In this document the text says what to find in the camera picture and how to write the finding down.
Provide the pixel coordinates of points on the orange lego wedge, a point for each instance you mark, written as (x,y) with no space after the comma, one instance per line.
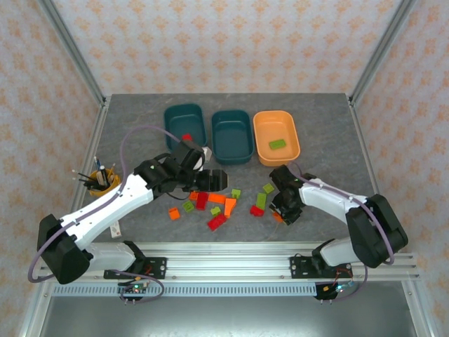
(229,207)

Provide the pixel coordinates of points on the teal plastic container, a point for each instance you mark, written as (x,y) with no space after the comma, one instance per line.
(231,140)
(182,119)

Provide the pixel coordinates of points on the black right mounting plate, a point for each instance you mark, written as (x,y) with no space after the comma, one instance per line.
(298,267)

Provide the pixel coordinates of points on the black pen with white tip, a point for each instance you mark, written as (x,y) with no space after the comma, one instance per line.
(84,175)
(82,180)

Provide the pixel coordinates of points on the orange plastic container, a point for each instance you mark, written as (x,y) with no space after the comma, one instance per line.
(273,126)

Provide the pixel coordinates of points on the small white card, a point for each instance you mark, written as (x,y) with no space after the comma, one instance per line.
(115,230)

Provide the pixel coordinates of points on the small orange lego brick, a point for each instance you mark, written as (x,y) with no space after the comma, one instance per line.
(193,195)
(174,213)
(278,216)

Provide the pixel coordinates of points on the long green lego brick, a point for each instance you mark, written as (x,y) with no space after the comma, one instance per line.
(261,200)

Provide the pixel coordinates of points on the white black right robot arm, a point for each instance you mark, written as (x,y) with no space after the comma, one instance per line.
(326,200)

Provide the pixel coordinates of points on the wide orange lego brick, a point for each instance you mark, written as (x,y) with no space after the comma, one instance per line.
(216,198)

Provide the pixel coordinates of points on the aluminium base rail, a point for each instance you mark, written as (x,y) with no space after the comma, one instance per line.
(228,261)

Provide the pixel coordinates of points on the left circuit board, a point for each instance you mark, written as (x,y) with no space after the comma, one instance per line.
(135,288)

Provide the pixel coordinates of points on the small green lego brick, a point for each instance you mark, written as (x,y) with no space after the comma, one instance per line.
(215,211)
(268,188)
(236,193)
(188,206)

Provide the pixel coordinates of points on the right circuit board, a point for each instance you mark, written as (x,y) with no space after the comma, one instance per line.
(336,289)

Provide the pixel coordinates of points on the green lego plate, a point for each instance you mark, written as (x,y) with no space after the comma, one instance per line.
(277,144)

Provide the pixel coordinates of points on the blue white pen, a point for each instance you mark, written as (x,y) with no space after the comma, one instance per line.
(99,168)

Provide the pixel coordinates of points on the circuit board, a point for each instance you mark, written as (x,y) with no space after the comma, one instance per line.
(135,288)
(336,289)

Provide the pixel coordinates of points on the yellow pen cup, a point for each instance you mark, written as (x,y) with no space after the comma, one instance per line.
(101,192)

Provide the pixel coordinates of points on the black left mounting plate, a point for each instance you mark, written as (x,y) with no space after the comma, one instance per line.
(158,263)

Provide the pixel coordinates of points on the grey metal sheet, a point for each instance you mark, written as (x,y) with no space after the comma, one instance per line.
(224,317)

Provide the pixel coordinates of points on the black mounting plate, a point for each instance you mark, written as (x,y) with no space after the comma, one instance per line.
(298,267)
(158,263)

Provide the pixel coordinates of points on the aluminium frame post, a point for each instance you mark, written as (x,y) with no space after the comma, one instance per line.
(70,45)
(382,45)

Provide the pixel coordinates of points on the aluminium table side rail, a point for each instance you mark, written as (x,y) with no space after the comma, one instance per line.
(89,151)
(368,165)

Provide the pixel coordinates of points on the orange pencil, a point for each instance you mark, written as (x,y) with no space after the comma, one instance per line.
(113,168)

